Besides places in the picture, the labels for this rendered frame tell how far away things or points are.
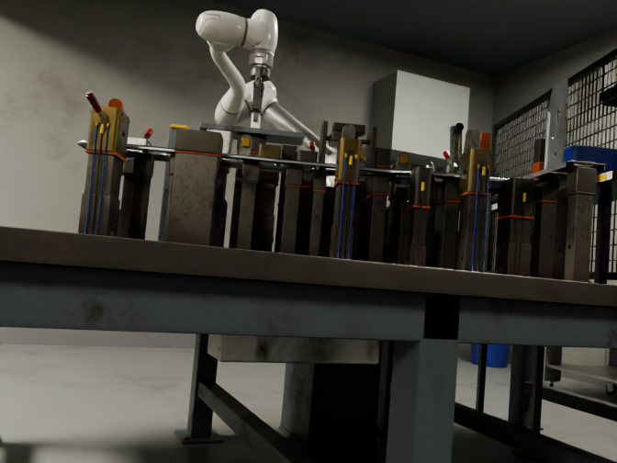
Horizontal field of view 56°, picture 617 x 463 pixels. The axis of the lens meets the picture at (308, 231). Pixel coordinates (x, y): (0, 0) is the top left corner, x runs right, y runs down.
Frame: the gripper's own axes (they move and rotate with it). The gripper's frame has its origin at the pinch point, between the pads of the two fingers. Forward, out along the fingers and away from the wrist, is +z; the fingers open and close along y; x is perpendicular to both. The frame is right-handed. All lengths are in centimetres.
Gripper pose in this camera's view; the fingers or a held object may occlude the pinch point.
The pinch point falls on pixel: (255, 122)
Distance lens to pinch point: 216.9
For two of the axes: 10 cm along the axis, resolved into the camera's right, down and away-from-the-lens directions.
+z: -0.8, 9.9, -0.7
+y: -0.1, -0.7, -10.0
